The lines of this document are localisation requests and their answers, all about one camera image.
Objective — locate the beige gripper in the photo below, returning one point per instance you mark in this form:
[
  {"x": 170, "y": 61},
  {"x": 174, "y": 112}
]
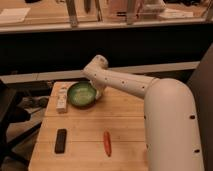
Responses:
[{"x": 100, "y": 92}]

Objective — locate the green ceramic bowl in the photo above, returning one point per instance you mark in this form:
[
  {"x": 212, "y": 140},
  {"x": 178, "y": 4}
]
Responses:
[{"x": 81, "y": 94}]

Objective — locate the white plastic bottle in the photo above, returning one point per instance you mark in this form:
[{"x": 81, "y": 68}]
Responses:
[{"x": 61, "y": 106}]

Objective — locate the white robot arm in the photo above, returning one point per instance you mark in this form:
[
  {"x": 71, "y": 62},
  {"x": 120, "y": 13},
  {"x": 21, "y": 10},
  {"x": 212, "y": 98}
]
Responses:
[{"x": 171, "y": 123}]

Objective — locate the orange carrot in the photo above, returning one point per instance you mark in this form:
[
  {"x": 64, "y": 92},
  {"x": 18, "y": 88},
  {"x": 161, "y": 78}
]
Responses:
[{"x": 107, "y": 143}]

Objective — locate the black rectangular remote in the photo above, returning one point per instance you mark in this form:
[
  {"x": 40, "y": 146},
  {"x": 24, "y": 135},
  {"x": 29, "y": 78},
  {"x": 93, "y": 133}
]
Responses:
[{"x": 60, "y": 141}]

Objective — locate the black chair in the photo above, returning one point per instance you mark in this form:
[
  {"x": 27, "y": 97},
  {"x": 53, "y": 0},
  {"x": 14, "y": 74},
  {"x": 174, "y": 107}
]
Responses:
[{"x": 10, "y": 112}]

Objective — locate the white paper sheet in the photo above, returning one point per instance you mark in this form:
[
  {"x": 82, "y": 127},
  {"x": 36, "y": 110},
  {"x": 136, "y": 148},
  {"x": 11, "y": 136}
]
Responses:
[{"x": 13, "y": 15}]

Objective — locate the grey metal post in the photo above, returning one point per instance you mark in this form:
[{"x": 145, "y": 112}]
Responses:
[{"x": 72, "y": 12}]

